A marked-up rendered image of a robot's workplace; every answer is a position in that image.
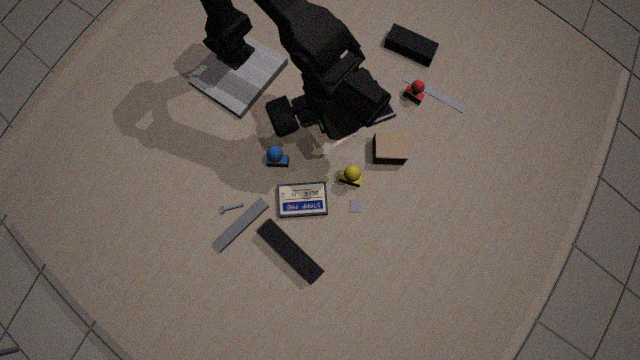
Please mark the grey metal screw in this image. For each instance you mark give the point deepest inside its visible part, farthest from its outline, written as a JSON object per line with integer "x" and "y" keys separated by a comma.
{"x": 223, "y": 209}

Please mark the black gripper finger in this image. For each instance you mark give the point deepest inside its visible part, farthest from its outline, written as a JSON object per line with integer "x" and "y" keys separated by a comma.
{"x": 308, "y": 124}

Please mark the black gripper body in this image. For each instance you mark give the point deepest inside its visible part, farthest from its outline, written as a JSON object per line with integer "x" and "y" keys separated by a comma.
{"x": 281, "y": 113}

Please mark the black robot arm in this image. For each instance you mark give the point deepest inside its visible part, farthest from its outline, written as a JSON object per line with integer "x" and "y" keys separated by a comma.
{"x": 315, "y": 40}

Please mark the yellow rubber stamp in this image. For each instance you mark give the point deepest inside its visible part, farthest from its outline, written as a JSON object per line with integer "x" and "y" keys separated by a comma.
{"x": 351, "y": 175}

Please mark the white stamp pad tin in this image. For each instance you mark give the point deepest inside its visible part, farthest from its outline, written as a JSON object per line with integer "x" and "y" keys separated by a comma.
{"x": 302, "y": 199}

